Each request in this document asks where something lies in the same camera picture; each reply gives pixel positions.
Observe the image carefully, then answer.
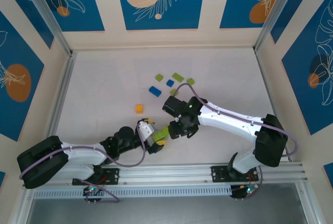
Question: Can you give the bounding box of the long blue lego brick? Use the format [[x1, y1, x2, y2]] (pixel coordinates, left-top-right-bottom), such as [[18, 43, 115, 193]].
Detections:
[[148, 85, 163, 97]]

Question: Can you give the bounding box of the small electronics board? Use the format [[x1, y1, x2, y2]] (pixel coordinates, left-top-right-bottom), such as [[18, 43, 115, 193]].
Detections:
[[82, 185, 106, 205], [230, 184, 259, 201]]

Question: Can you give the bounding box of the grey metal sheet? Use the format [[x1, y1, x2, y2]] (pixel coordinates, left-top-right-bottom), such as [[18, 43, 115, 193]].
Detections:
[[25, 197, 313, 224]]

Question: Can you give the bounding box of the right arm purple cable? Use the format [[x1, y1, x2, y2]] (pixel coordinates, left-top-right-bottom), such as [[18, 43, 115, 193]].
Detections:
[[173, 83, 299, 191]]

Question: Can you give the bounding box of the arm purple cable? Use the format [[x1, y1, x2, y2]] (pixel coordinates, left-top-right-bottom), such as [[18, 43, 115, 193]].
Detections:
[[173, 83, 299, 191], [19, 127, 146, 204]]

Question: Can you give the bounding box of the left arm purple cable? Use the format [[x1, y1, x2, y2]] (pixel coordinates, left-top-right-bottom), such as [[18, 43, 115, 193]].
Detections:
[[19, 127, 146, 204]]

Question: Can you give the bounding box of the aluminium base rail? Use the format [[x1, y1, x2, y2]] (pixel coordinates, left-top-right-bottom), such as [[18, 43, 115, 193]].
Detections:
[[22, 161, 305, 187]]

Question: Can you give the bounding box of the white slotted cable duct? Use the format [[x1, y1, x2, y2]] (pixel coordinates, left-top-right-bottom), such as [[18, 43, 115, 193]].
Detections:
[[33, 186, 232, 199]]

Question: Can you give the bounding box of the aluminium side rail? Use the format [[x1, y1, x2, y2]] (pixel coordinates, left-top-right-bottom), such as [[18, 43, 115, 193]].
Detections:
[[39, 52, 76, 167], [253, 48, 292, 162]]

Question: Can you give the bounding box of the aluminium corner post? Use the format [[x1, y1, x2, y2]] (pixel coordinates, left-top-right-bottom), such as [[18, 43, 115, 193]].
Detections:
[[18, 0, 73, 56], [254, 0, 302, 54]]

